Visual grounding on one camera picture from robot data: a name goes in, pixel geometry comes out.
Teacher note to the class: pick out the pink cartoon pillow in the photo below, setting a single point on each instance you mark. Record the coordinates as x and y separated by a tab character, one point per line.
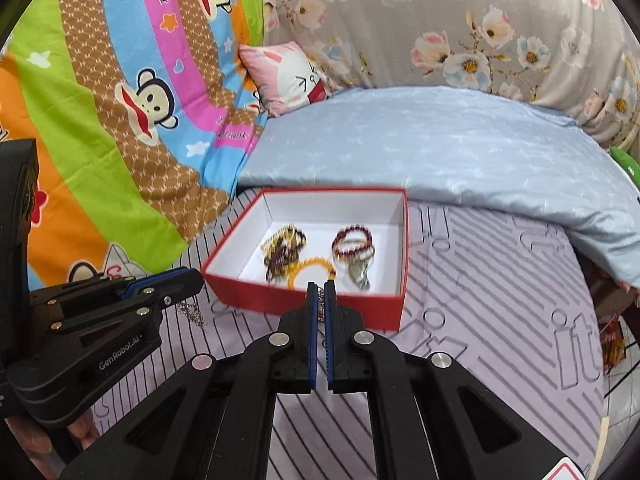
285	80

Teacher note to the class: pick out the cartoon monkey blanket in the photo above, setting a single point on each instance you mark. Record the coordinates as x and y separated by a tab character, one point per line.
100	160

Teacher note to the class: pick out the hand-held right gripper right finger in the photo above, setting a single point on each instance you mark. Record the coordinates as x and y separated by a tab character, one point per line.
330	340

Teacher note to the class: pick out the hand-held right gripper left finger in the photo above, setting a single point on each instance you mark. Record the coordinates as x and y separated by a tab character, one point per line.
312	340

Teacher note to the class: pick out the red jewelry box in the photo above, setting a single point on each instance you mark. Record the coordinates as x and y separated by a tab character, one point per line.
250	292

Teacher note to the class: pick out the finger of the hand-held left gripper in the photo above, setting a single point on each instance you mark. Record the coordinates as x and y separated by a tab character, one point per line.
115	327
160	285

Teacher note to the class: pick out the green plastic item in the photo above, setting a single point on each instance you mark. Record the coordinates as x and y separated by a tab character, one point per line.
627	160

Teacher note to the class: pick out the gold jewelry piece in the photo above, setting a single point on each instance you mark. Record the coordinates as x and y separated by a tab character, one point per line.
270	246

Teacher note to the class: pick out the light blue pillow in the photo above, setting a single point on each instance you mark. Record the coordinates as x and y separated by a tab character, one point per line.
450	135

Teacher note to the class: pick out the person's left hand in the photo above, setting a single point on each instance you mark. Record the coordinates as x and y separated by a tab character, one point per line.
82	435

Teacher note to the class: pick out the colourful packet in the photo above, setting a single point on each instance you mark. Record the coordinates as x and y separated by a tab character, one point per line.
612	345

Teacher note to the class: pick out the grey striped bed sheet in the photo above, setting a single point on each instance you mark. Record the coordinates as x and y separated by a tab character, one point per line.
475	310

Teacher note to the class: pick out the floral grey pillow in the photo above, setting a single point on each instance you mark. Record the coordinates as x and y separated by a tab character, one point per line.
400	35

